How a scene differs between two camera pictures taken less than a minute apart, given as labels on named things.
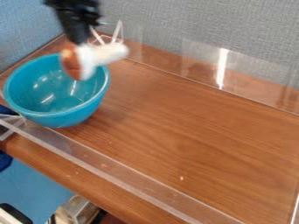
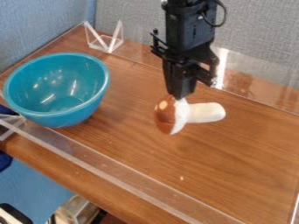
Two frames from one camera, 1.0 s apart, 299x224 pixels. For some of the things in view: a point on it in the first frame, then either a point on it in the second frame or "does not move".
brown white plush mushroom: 80,57 -> 174,113
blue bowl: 47,97 does not move
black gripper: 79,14 -> 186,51
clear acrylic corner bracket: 108,39 does not move
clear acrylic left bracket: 14,124 does not move
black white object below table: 11,215 does not move
